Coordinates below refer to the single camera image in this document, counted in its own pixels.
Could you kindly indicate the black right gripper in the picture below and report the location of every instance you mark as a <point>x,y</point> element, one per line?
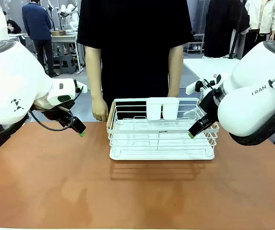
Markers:
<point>210,105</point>

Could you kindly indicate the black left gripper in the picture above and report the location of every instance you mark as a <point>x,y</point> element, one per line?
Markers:
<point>64,118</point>

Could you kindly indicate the white plastic cutlery holder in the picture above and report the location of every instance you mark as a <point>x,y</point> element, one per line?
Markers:
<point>162,109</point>

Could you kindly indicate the person's left forearm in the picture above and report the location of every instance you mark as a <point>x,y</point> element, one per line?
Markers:
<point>175,72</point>

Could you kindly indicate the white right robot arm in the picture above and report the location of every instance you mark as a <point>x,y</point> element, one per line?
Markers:
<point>247,115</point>

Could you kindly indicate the person's right forearm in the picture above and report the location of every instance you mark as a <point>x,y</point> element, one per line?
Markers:
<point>93,72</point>

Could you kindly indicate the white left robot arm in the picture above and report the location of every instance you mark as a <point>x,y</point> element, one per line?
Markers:
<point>12,79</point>

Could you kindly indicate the person's right hand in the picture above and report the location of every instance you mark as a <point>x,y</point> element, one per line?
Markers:
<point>100,109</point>

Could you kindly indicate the large white table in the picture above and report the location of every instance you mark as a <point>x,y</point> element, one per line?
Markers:
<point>206,67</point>

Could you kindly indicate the grey plastic step stool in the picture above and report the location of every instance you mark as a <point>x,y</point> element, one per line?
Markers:
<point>67,63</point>

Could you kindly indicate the white shoe rack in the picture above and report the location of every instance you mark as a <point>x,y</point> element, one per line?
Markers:
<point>196,44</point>

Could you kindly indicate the grey metal workbench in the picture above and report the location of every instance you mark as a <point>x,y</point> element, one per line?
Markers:
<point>66,39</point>

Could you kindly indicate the black tripod pole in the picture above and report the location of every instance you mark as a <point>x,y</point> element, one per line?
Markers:
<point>235,36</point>

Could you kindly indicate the person's black T-shirt torso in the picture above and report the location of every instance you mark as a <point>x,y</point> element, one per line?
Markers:
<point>135,48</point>

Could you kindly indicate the brown cardboard box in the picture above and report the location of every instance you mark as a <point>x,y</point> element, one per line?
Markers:
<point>58,33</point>

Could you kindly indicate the small white desk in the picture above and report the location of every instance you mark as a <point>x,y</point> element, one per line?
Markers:
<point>17,36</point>

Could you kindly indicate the person in blue jacket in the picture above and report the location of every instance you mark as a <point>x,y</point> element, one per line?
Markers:
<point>37,24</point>

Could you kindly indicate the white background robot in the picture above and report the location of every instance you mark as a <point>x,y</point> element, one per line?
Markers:
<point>70,12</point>

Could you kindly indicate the seated person in black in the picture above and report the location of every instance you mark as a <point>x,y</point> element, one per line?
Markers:
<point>13,27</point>

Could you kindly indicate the person in white jacket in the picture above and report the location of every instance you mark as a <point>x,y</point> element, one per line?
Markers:
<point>264,16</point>

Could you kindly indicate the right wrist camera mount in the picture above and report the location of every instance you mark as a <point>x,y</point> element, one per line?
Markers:
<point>192,87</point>

